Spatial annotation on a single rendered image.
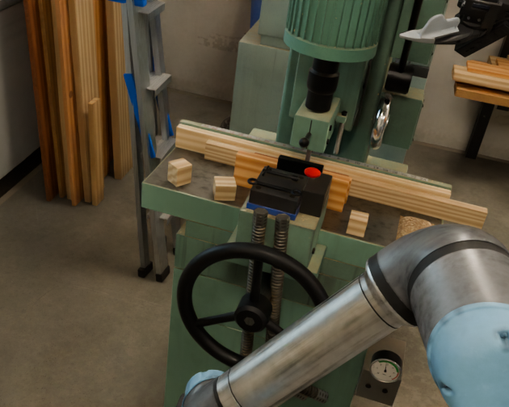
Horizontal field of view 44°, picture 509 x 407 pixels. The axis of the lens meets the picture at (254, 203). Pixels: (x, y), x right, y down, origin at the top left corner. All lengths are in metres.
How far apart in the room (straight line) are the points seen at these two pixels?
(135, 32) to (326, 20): 0.99
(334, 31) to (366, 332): 0.58
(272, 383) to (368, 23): 0.65
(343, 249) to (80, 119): 1.68
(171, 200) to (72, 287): 1.20
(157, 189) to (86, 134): 1.47
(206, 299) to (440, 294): 0.83
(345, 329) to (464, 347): 0.20
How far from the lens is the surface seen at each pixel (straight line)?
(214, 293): 1.38
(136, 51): 2.05
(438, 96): 3.78
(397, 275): 0.71
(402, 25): 1.39
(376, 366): 1.31
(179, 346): 1.52
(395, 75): 1.36
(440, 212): 1.35
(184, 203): 1.28
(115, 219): 2.78
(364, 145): 1.50
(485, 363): 0.59
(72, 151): 2.73
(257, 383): 0.82
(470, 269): 0.64
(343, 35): 1.15
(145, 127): 2.14
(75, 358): 2.17
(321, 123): 1.24
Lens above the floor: 1.57
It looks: 32 degrees down
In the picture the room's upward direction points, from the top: 8 degrees clockwise
